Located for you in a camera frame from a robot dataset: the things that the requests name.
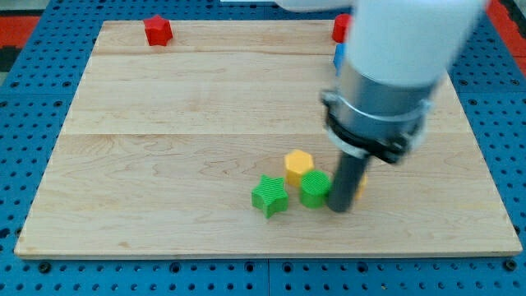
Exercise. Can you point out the red cylinder block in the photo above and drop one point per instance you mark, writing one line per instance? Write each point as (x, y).
(340, 27)

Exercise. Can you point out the light wooden board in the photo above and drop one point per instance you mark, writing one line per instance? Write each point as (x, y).
(162, 147)

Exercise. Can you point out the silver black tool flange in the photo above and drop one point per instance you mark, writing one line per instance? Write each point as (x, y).
(367, 117)

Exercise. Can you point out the yellow hexagon block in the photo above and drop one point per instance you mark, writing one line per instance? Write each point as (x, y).
(296, 164)

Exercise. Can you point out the green cylinder block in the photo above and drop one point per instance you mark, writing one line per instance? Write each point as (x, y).
(314, 189)

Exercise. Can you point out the green star block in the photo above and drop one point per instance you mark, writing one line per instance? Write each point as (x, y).
(270, 196)

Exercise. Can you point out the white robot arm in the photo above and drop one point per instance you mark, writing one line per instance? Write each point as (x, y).
(395, 54)

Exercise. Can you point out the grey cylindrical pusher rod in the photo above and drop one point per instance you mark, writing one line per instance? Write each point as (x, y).
(348, 175)

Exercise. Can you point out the blue block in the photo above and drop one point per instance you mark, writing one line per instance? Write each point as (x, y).
(338, 57)

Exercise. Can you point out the yellow block behind rod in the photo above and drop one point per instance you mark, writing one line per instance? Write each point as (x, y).
(361, 187)

